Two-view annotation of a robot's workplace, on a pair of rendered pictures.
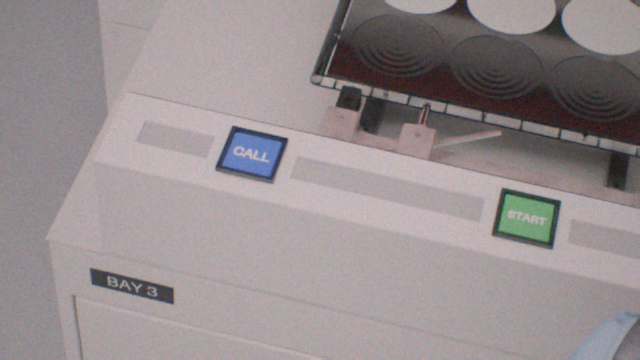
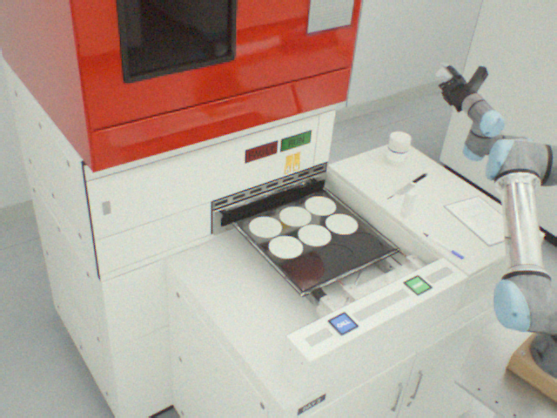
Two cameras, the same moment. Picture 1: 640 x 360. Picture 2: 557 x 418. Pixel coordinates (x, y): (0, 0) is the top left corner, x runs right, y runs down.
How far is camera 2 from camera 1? 1.03 m
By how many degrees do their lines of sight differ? 36
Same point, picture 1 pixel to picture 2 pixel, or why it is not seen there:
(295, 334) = (362, 377)
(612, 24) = (343, 223)
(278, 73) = (268, 306)
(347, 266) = (383, 337)
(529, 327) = (429, 317)
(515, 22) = (323, 239)
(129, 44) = (125, 352)
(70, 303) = not seen: outside the picture
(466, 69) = (332, 261)
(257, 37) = (247, 300)
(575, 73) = (354, 242)
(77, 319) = not seen: outside the picture
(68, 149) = not seen: outside the picture
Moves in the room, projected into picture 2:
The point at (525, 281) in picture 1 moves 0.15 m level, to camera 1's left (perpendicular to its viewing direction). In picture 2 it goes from (431, 302) to (398, 331)
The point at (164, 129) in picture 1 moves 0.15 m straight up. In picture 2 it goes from (311, 337) to (318, 293)
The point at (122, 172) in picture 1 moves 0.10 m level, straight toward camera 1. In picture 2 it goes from (318, 359) to (358, 379)
